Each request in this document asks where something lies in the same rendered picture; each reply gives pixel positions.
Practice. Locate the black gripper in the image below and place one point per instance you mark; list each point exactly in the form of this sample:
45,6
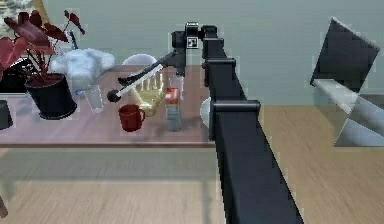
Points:
178,40

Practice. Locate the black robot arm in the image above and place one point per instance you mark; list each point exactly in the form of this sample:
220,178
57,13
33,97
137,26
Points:
240,140

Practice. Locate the orange juice carton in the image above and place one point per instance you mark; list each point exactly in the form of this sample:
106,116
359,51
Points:
173,111

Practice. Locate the white bowl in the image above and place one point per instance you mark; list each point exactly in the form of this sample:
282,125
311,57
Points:
138,59

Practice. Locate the red mug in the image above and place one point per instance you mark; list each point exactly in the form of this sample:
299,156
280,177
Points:
130,118

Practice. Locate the clear drinking glass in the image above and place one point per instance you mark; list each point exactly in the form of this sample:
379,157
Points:
94,98
176,82

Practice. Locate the white fluffy blue-tinted figure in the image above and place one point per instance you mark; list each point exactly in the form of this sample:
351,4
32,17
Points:
83,66

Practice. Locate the brown wooden table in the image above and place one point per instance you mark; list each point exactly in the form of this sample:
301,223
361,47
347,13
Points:
83,131

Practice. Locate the white plate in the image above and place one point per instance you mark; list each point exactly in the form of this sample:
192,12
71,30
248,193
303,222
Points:
205,113

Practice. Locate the red plant in black pot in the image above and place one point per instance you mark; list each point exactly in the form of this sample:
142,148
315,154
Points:
50,98

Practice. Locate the black box shape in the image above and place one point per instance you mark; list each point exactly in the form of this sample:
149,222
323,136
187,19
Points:
11,80

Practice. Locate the small black pot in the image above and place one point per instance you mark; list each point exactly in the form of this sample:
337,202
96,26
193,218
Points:
4,115

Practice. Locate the black screen with grey stand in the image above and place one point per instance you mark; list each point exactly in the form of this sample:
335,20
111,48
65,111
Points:
346,53

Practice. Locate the framed patterned wall picture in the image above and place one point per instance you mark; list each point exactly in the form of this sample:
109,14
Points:
16,6

